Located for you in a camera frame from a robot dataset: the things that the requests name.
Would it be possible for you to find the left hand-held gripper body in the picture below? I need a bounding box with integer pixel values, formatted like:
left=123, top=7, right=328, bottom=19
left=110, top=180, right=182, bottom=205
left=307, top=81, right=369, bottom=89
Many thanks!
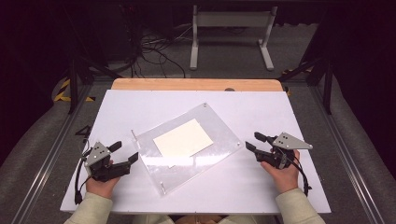
left=81, top=141, right=132, bottom=183

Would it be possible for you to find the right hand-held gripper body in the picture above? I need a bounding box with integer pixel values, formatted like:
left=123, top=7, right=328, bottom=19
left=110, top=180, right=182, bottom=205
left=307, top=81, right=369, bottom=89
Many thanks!
left=253, top=132, right=314, bottom=171

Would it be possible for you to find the clear plastic sleeve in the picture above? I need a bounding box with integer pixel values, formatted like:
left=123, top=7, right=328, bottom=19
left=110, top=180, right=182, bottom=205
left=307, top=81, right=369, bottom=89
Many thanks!
left=130, top=102, right=245, bottom=198

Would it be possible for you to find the cream paper sheet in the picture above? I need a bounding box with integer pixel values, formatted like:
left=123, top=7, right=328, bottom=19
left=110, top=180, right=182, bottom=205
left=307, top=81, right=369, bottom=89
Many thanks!
left=152, top=118, right=215, bottom=159

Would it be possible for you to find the person's left hand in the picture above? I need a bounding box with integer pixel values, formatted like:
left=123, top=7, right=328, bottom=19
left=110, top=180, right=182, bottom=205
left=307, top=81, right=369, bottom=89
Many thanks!
left=85, top=160, right=121, bottom=200

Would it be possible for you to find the person's right hand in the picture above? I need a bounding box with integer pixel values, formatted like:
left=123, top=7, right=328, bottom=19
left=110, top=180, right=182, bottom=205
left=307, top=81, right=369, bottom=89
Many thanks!
left=261, top=148, right=302, bottom=195

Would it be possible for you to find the white board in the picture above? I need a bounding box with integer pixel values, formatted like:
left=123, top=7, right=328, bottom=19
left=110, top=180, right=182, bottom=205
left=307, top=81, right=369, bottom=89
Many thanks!
left=60, top=89, right=332, bottom=216

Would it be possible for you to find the black metal stand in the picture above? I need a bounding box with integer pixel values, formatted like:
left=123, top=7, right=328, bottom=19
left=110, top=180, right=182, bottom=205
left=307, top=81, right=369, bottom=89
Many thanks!
left=277, top=54, right=334, bottom=115
left=62, top=6, right=123, bottom=115

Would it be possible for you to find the yellow black floor tape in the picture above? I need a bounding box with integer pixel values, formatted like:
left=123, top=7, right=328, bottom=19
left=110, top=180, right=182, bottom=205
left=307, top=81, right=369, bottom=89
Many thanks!
left=53, top=77, right=96, bottom=103

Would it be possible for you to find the desk with white metal legs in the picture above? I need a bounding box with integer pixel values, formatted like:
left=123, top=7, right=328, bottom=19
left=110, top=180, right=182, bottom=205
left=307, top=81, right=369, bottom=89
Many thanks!
left=190, top=4, right=278, bottom=72

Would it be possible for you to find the right hand-held gripper cable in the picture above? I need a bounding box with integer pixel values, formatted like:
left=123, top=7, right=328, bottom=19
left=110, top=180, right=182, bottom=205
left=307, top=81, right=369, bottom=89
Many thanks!
left=283, top=151, right=313, bottom=198

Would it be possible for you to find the hand-held gripper cable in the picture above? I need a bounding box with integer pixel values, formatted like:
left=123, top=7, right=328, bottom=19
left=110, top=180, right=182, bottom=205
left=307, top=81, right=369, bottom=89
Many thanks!
left=73, top=146, right=92, bottom=205
left=283, top=151, right=313, bottom=198

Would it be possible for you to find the left hand-held gripper cable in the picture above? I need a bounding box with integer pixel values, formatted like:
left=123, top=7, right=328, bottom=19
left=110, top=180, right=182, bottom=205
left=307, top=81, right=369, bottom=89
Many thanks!
left=73, top=146, right=92, bottom=205

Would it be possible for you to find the aluminium rail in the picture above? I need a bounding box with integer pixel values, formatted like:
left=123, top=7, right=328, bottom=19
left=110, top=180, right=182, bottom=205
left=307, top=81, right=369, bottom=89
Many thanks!
left=311, top=85, right=387, bottom=224
left=10, top=83, right=92, bottom=224

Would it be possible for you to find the bundle of black floor cables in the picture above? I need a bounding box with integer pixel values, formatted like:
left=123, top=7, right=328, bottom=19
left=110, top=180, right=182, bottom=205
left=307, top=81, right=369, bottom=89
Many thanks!
left=118, top=21, right=188, bottom=78

